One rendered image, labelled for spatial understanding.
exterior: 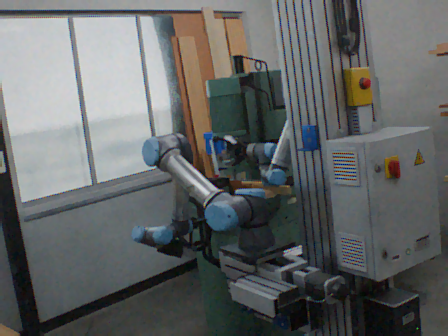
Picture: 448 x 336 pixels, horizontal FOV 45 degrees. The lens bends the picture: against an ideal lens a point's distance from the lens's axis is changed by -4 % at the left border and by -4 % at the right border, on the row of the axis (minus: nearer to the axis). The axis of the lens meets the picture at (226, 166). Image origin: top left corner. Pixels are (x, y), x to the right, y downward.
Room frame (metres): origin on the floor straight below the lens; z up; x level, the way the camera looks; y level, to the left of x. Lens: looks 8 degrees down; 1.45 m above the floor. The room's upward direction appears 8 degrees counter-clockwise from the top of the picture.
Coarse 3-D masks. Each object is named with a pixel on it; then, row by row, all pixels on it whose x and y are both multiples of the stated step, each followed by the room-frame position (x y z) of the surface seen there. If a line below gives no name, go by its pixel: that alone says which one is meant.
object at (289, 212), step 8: (288, 200) 3.01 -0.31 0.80; (296, 200) 2.98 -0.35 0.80; (288, 208) 2.89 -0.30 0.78; (296, 208) 2.94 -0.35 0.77; (192, 216) 2.99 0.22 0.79; (272, 216) 2.81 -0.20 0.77; (280, 216) 2.85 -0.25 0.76; (288, 216) 2.89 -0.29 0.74; (296, 216) 2.93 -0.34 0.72; (272, 224) 2.80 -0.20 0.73; (280, 224) 2.84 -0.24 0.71; (216, 232) 2.86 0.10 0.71; (224, 232) 2.81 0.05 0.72; (232, 232) 2.77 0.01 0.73
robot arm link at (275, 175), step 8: (288, 128) 2.38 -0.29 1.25; (280, 144) 2.38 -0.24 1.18; (288, 144) 2.37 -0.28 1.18; (280, 152) 2.37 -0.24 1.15; (288, 152) 2.37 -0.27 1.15; (280, 160) 2.37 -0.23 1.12; (288, 160) 2.37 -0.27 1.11; (272, 168) 2.37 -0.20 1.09; (280, 168) 2.36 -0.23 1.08; (272, 176) 2.34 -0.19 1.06; (280, 176) 2.34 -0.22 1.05; (272, 184) 2.35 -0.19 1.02; (280, 184) 2.34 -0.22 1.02
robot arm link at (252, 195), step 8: (240, 192) 2.13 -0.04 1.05; (248, 192) 2.11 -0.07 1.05; (256, 192) 2.12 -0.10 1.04; (264, 192) 2.15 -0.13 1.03; (248, 200) 2.09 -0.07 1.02; (256, 200) 2.11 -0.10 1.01; (264, 200) 2.14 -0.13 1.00; (256, 208) 2.10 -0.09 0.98; (264, 208) 2.13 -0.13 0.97; (256, 216) 2.11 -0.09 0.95; (264, 216) 2.13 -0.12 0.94; (248, 224) 2.12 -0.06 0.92; (256, 224) 2.11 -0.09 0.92
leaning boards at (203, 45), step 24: (192, 24) 4.65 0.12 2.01; (216, 24) 4.84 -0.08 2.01; (240, 24) 5.02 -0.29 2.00; (192, 48) 4.53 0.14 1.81; (216, 48) 4.76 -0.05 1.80; (240, 48) 4.97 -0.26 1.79; (192, 72) 4.49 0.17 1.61; (216, 72) 4.71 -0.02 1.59; (192, 96) 4.45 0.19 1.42; (192, 120) 4.42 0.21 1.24; (192, 144) 4.42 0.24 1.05
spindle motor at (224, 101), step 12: (216, 84) 2.87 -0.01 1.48; (228, 84) 2.87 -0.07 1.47; (216, 96) 2.88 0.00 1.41; (228, 96) 2.87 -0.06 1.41; (240, 96) 2.93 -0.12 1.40; (216, 108) 2.89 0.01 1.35; (228, 108) 2.87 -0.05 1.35; (240, 108) 2.91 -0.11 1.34; (216, 120) 2.89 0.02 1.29; (228, 120) 2.87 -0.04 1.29; (240, 120) 2.90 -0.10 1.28; (216, 132) 2.90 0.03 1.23; (228, 132) 2.87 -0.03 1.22; (240, 132) 2.89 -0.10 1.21
